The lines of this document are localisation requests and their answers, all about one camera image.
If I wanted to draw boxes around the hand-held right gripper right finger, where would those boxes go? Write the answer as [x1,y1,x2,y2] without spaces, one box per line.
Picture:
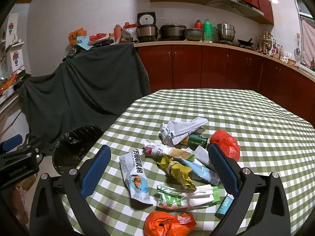
[208,143,294,236]

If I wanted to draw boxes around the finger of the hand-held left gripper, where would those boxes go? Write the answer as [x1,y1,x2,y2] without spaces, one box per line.
[24,137,55,158]
[0,134,24,153]

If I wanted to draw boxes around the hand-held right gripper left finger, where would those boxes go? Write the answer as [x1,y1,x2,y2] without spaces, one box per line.
[30,145,112,236]

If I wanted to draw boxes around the light blue packet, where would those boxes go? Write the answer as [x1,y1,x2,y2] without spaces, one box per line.
[180,158,221,186]

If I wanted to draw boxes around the small white wrapper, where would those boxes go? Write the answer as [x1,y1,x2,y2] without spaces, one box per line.
[194,146,212,168]

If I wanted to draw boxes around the red plastic bag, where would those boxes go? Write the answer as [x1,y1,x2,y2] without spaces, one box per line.
[209,130,241,162]

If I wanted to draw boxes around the bin with black liner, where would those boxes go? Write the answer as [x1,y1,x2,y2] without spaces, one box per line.
[52,125,105,177]

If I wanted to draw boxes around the green drink can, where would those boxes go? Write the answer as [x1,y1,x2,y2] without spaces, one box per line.
[182,133,209,148]

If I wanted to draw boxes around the white camel print packet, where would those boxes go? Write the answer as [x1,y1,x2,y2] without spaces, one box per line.
[119,148,154,205]

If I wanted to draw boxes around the yellow foil wrapper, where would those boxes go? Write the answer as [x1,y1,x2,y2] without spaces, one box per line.
[157,155,196,192]

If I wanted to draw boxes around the green white wrapper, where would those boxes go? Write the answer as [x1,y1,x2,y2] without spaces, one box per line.
[156,184,221,209]

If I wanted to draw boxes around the white paper packet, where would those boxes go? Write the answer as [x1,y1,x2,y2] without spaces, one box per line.
[159,117,209,146]

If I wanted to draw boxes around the white tan packet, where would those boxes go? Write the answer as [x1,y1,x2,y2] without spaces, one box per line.
[143,139,196,161]

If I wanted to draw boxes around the orange plastic bag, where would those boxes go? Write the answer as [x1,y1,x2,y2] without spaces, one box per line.
[144,211,197,236]

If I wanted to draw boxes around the green checked tablecloth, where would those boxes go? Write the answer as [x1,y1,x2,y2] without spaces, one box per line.
[57,88,315,236]

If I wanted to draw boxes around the cluttered shelf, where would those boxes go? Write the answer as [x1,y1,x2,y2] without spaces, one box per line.
[0,69,32,109]

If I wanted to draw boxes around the flower vase picture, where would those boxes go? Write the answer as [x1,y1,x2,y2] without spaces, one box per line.
[10,49,25,70]
[6,13,19,42]

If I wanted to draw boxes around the dark green cloth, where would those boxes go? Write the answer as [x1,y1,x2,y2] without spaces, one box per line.
[15,42,151,143]

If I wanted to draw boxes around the red base cabinets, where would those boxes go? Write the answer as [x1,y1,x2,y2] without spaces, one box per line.
[136,44,315,118]

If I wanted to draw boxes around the light blue box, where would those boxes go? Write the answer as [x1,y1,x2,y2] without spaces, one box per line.
[77,36,93,51]

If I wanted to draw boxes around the orange paper bag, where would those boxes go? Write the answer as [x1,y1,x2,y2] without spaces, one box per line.
[68,29,87,46]

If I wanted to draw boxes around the red flat packet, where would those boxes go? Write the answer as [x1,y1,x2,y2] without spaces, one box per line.
[89,33,109,42]

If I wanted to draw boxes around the black wok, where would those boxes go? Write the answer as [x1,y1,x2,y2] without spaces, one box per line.
[237,38,255,48]

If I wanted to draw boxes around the beige countertop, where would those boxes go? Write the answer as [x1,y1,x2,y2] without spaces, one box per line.
[134,41,315,81]

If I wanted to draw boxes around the row of seasoning bottles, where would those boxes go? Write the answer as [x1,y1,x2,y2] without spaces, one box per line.
[256,29,284,57]

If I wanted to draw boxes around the steel steamer pot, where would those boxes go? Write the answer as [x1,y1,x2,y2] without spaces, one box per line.
[215,22,237,42]

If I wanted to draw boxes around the dark metal bowl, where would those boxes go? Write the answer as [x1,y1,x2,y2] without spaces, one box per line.
[183,28,205,41]

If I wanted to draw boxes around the orange jar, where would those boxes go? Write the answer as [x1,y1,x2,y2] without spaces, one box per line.
[114,24,123,41]

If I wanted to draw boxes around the green thermos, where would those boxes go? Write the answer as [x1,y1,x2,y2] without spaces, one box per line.
[202,19,215,42]

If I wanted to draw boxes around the printed snack bag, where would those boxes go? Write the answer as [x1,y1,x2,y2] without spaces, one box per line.
[122,27,138,43]

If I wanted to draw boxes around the black lidded pot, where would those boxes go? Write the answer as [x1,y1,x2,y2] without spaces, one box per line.
[159,23,187,41]

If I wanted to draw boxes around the rice cooker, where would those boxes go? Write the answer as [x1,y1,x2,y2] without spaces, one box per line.
[136,12,159,42]

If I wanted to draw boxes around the window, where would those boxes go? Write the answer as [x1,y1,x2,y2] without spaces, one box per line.
[293,0,315,72]

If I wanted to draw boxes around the range hood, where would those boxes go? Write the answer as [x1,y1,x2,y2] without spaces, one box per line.
[204,0,264,18]

